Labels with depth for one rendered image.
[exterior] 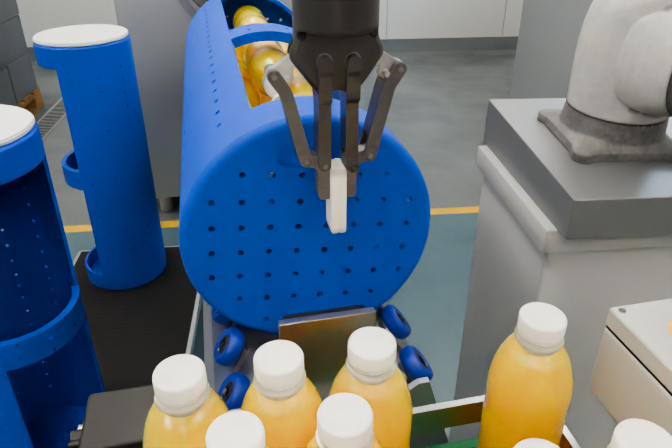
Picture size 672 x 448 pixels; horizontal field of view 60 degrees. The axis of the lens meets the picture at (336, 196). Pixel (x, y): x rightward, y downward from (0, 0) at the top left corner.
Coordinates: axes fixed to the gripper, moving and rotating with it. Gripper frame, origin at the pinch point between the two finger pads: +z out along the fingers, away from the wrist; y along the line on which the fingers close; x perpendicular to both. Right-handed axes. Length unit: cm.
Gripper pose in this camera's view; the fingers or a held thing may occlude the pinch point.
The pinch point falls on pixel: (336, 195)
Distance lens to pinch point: 58.5
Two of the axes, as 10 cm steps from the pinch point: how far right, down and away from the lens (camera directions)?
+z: 0.0, 8.8, 4.7
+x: -2.1, -4.5, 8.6
